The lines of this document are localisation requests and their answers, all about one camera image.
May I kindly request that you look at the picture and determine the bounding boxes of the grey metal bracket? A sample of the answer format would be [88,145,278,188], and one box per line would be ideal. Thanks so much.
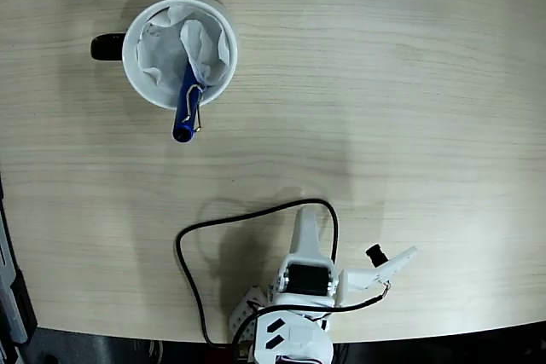
[0,210,29,346]

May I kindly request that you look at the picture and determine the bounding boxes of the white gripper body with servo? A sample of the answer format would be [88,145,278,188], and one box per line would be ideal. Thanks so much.
[268,254,342,309]

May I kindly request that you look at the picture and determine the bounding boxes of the blue metallic pen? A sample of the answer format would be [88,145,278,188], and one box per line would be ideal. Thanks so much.
[171,55,205,143]

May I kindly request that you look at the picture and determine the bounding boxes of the black camera on white mount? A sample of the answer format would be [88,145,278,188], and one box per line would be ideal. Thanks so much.
[339,243,418,308]

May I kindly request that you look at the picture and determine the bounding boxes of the black camera cable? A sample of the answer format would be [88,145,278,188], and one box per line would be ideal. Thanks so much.
[175,198,392,352]

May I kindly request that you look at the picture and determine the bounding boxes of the white mug with black handle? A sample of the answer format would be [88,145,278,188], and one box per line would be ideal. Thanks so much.
[90,0,239,111]

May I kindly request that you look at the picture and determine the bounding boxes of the crumpled white paper tissue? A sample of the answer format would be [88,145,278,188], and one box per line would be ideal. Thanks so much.
[136,4,231,95]

